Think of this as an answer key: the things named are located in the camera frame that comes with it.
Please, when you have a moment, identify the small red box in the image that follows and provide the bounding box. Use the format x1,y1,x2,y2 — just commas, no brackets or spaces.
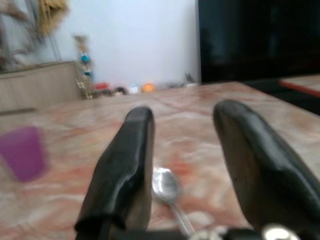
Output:
93,81,112,92

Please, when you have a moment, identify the purple plastic cup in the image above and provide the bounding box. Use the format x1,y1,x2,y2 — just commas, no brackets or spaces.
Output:
0,126,47,183

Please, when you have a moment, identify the light wooden sideboard cabinet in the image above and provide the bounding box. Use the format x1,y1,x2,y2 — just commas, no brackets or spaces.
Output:
0,59,85,113

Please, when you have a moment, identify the large black television screen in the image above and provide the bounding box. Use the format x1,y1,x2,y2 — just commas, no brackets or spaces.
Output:
197,0,320,85

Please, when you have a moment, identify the dried yellow flower bouquet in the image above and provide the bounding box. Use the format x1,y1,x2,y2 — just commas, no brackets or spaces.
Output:
37,0,70,36

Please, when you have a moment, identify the small orange round object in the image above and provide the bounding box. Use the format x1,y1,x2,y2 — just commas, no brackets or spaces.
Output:
141,82,157,93

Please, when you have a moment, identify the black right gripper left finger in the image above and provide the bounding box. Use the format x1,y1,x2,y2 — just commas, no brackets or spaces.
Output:
74,106,156,240

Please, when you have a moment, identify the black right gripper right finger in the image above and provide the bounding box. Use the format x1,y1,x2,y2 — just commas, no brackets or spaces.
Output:
212,99,320,238

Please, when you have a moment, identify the golden trophy with blue ornament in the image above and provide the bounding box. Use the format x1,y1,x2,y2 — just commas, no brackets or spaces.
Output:
72,33,97,100

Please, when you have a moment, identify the silver metal spoon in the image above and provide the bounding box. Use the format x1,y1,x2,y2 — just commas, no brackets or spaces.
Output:
151,166,196,237

